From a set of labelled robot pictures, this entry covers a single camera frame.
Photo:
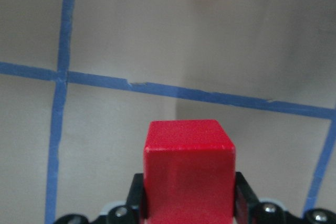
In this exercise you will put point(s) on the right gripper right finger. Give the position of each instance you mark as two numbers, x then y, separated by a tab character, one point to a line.
248	209

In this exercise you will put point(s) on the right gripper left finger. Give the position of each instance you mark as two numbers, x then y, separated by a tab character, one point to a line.
129	211

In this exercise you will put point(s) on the red block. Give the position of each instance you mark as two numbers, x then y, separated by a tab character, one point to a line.
189	172

